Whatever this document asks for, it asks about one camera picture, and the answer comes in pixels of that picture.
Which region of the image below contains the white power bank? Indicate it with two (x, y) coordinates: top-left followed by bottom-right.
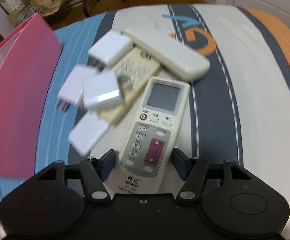
(68, 112), (109, 157)

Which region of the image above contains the cream Qunda remote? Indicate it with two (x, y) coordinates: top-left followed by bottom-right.
(107, 77), (191, 194)

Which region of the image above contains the white charger with prongs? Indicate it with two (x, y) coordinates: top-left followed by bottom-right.
(56, 64), (97, 112)

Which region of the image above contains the small white charger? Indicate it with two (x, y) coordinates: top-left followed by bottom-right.
(83, 70), (123, 111)

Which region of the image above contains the pink storage box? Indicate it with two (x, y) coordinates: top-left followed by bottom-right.
(0, 14), (61, 179)

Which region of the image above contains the long cream remote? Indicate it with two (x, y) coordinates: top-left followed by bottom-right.
(122, 27), (211, 82)

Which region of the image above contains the yellowed TCL remote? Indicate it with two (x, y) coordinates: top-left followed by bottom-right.
(98, 47), (161, 125)

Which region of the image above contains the white charger top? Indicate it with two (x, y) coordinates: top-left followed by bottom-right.
(88, 30), (134, 67)

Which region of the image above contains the silver key bunch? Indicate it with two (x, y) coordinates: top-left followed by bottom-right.
(117, 74), (134, 101)

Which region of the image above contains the striped bed duvet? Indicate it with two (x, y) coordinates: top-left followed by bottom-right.
(0, 4), (290, 239)

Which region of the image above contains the brown paper bag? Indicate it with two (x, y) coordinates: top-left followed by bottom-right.
(30, 0), (67, 17)

